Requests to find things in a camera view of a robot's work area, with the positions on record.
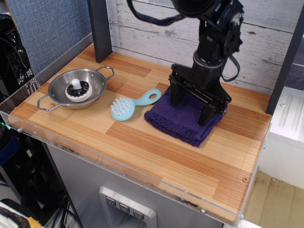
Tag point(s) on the silver dispenser panel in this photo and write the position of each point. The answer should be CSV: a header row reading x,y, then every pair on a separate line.
x,y
123,212

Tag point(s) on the dark support post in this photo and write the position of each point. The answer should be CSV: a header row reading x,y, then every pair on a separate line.
x,y
286,66
100,29

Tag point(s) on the clear acrylic table guard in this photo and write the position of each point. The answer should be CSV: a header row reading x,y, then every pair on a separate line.
x,y
214,177

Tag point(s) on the white toy mushroom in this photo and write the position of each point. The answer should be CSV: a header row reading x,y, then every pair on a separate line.
x,y
78,91

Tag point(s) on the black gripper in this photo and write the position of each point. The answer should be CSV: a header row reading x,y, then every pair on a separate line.
x,y
202,80

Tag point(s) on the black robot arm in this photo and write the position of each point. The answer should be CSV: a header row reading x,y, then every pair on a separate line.
x,y
219,39

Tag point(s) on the black plastic crate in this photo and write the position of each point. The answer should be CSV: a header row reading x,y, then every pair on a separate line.
x,y
15,68

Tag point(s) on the dark left support post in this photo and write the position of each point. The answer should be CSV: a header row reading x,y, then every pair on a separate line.
x,y
100,29

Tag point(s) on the purple cloth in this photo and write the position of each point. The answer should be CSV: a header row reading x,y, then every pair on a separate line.
x,y
181,121

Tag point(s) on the steel two-handled bowl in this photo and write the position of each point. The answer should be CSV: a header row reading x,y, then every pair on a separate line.
x,y
97,78

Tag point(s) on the light blue scrub brush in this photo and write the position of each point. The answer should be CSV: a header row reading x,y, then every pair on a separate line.
x,y
123,109

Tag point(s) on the dark right support post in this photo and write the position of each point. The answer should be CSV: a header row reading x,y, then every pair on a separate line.
x,y
286,66

